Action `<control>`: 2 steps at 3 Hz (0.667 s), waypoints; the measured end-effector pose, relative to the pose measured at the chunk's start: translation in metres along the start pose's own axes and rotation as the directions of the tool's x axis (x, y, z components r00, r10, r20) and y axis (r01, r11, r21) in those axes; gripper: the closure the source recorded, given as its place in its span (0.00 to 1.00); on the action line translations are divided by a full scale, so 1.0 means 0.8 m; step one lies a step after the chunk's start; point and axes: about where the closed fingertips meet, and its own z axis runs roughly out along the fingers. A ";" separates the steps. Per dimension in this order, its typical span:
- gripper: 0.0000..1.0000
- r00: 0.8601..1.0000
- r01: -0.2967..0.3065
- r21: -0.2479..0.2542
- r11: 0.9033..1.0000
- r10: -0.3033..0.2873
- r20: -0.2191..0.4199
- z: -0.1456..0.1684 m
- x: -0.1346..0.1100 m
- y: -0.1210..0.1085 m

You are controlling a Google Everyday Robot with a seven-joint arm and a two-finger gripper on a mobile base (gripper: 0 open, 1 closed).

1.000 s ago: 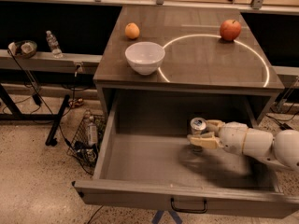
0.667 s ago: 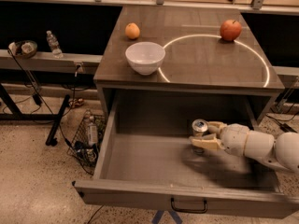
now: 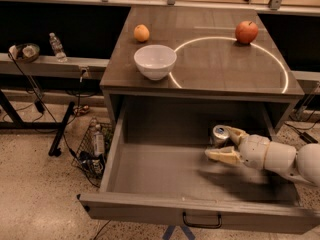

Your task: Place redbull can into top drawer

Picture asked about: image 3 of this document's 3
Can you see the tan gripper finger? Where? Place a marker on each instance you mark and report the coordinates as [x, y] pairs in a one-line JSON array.
[[236, 135], [227, 155]]

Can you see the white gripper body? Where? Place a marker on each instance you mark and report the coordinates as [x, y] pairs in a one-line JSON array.
[[258, 151]]

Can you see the redbull can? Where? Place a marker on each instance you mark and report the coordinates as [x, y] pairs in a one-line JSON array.
[[219, 136]]

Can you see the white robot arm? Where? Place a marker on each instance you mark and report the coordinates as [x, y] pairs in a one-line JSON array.
[[299, 166]]

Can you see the open grey top drawer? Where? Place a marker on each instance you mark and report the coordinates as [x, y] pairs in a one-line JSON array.
[[157, 169]]

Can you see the black power adapter right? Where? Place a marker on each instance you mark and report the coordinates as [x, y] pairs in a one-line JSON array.
[[307, 138]]

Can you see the grey cabinet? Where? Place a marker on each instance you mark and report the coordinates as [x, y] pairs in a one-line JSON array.
[[211, 63]]

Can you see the red apple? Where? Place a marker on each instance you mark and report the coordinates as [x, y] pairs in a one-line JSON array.
[[246, 32]]

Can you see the white bowl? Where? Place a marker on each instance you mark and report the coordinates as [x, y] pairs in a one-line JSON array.
[[155, 61]]

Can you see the plastic bottle in basket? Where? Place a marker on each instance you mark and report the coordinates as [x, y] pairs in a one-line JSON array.
[[97, 137]]

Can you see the orange fruit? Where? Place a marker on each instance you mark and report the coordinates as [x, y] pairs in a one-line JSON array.
[[141, 33]]

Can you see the clear water bottle on ledge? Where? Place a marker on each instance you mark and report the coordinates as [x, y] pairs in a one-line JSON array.
[[57, 48]]

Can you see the small bowl on ledge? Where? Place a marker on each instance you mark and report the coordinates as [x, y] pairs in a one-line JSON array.
[[24, 53]]

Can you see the black drawer handle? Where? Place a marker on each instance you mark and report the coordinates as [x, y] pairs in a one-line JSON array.
[[207, 221]]

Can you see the wire basket on floor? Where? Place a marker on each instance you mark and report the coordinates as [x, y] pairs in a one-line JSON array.
[[86, 160]]

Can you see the black table leg frame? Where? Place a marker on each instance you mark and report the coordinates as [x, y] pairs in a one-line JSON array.
[[18, 124]]

